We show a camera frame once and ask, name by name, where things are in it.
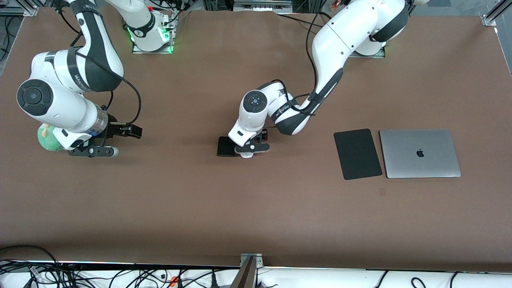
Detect black smartphone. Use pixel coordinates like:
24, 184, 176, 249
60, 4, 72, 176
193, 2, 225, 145
217, 136, 236, 157

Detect black mouse pad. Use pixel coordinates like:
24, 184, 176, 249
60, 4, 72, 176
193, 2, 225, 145
334, 128, 383, 181

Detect green dinosaur plush toy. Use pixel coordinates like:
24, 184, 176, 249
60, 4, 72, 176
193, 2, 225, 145
37, 123, 65, 152

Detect grey metal box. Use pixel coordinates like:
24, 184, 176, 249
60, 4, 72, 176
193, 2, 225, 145
234, 0, 293, 12

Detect silver closed laptop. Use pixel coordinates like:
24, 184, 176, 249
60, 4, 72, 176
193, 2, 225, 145
379, 128, 462, 179

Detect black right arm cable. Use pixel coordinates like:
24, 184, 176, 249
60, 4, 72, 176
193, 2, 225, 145
67, 31, 143, 125

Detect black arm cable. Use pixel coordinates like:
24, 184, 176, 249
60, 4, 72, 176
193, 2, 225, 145
280, 11, 333, 117
67, 31, 143, 125

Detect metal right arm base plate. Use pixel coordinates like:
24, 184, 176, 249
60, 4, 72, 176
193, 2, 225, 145
132, 39, 175, 55

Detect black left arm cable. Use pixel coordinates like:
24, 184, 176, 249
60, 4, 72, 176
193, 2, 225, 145
280, 11, 333, 117

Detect black cable on table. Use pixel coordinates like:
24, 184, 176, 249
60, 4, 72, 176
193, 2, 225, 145
278, 13, 325, 29

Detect aluminium post with bracket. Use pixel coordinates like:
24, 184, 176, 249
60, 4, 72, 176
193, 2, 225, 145
231, 253, 264, 288

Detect large looping black cable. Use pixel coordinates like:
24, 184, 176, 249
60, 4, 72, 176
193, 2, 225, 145
0, 244, 61, 288

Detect tangled black cable bundle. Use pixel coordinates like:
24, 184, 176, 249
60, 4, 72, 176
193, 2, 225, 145
60, 265, 240, 288

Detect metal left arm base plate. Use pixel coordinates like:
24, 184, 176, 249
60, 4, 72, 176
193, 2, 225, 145
347, 46, 387, 59

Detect aluminium frame profile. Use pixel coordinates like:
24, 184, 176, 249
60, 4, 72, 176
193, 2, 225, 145
0, 0, 39, 17

